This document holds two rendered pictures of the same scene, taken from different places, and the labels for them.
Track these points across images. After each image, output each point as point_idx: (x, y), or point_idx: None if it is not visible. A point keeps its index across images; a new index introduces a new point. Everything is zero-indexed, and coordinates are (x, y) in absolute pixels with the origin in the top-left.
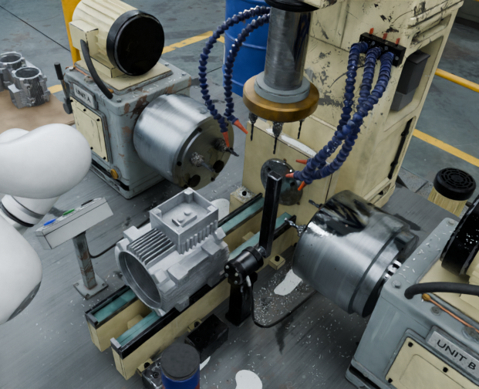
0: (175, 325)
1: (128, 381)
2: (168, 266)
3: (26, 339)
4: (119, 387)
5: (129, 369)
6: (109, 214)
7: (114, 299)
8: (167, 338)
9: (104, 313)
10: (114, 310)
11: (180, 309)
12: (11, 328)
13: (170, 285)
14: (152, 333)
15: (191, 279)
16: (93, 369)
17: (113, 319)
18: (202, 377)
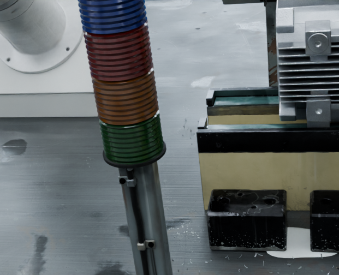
0: (311, 170)
1: (204, 211)
2: (312, 19)
3: (162, 126)
4: (189, 211)
5: (209, 187)
6: None
7: (257, 96)
8: (292, 189)
9: (230, 101)
10: (244, 103)
11: (309, 116)
12: (161, 112)
13: (296, 46)
14: (259, 145)
15: None
16: (186, 180)
17: (239, 119)
18: (296, 265)
